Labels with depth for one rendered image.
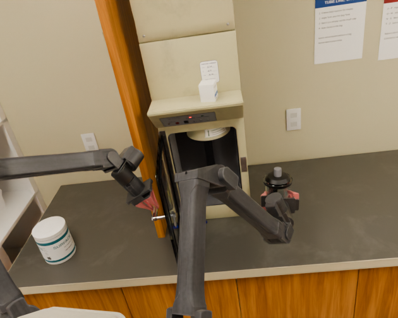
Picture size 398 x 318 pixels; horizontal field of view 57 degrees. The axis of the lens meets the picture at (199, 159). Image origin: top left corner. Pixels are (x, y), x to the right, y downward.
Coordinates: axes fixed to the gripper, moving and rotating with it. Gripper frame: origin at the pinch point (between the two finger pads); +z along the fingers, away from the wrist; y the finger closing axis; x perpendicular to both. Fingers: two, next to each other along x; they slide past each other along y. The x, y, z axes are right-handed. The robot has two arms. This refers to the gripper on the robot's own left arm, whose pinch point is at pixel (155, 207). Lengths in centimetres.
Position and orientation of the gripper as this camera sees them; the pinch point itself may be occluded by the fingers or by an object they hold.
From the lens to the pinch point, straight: 129.4
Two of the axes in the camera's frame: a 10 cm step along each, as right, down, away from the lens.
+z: 5.6, 6.9, 4.6
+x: 0.7, 5.2, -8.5
